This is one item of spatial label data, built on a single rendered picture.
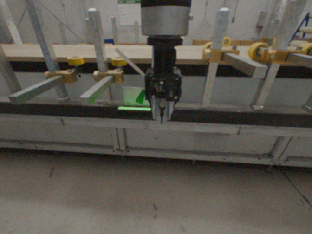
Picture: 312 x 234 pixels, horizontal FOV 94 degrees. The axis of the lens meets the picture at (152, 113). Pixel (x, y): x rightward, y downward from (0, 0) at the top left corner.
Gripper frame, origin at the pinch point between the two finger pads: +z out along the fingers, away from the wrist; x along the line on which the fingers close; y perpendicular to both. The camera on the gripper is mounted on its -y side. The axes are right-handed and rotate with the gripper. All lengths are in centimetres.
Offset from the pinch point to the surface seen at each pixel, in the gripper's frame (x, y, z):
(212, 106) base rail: 25.1, -34.3, 12.8
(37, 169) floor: -105, -41, 83
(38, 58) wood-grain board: -75, -51, -6
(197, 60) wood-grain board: 18, -52, -6
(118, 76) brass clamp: -21.2, -31.5, -2.4
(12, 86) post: -79, -32, 5
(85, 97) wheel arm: -24.4, -6.0, -2.8
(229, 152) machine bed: 56, -58, 66
